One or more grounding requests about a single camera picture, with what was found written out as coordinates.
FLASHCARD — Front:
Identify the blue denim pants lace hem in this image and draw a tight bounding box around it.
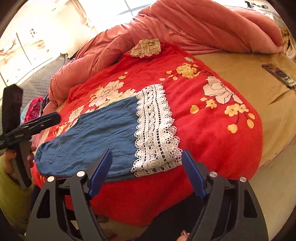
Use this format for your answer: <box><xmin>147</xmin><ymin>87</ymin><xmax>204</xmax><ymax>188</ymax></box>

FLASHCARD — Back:
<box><xmin>35</xmin><ymin>84</ymin><xmax>182</xmax><ymax>181</ymax></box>

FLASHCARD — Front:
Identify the left hand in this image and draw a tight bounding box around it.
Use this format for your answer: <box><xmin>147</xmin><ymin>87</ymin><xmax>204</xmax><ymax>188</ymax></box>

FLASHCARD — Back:
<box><xmin>1</xmin><ymin>143</ymin><xmax>37</xmax><ymax>182</ymax></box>

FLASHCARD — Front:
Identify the right hand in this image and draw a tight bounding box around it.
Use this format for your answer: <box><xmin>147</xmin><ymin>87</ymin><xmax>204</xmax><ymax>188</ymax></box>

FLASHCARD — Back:
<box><xmin>177</xmin><ymin>230</ymin><xmax>190</xmax><ymax>241</ymax></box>

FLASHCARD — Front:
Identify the magenta patterned folded cloth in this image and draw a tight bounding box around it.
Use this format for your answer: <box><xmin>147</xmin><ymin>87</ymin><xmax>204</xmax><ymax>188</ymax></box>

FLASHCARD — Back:
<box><xmin>20</xmin><ymin>96</ymin><xmax>44</xmax><ymax>124</ymax></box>

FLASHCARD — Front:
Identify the grey quilted headboard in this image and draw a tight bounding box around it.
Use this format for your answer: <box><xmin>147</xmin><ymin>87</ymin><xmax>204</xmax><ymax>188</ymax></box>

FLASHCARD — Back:
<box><xmin>0</xmin><ymin>53</ymin><xmax>70</xmax><ymax>135</ymax></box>

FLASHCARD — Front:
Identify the pink pillow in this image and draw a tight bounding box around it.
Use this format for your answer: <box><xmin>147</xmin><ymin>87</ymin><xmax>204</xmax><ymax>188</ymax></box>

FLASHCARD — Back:
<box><xmin>42</xmin><ymin>101</ymin><xmax>58</xmax><ymax>116</ymax></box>

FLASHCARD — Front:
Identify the red floral blanket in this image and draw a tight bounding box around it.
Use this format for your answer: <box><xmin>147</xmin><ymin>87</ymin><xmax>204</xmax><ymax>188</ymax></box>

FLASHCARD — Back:
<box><xmin>32</xmin><ymin>43</ymin><xmax>263</xmax><ymax>227</ymax></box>

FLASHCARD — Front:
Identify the beige bed sheet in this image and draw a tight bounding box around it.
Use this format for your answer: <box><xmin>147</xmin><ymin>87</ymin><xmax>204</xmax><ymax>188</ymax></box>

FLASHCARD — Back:
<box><xmin>196</xmin><ymin>53</ymin><xmax>295</xmax><ymax>166</ymax></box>

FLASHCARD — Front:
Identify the dark remote control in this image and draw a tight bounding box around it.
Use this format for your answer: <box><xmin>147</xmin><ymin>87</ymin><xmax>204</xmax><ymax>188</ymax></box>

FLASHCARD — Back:
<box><xmin>262</xmin><ymin>64</ymin><xmax>296</xmax><ymax>89</ymax></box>

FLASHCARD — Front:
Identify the pink quilted duvet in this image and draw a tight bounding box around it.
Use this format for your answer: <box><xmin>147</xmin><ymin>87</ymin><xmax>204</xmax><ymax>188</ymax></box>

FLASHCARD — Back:
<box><xmin>48</xmin><ymin>1</ymin><xmax>283</xmax><ymax>110</ymax></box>

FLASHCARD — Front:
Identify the floral wall painting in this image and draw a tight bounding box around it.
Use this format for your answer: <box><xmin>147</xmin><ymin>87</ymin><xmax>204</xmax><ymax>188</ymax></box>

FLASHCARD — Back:
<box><xmin>1</xmin><ymin>1</ymin><xmax>93</xmax><ymax>85</ymax></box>

